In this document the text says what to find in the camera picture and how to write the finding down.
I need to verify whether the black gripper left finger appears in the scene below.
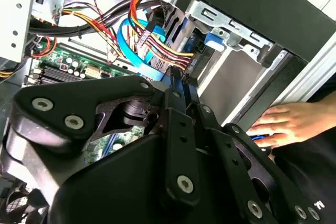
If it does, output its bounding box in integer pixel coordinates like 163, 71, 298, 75
2, 66, 201, 207

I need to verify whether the red orange yellow power wire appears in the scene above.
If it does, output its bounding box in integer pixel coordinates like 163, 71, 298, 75
128, 0, 195, 69

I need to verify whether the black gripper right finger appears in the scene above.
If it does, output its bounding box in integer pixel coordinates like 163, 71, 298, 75
183, 77, 323, 224

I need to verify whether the person's bare hand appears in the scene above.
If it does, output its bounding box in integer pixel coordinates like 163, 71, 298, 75
246, 101, 329, 149

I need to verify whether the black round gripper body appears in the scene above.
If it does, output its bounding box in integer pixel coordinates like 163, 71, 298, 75
48, 134, 237, 224

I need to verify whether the blue data wire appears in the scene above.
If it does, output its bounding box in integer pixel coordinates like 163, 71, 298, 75
117, 18, 169, 80

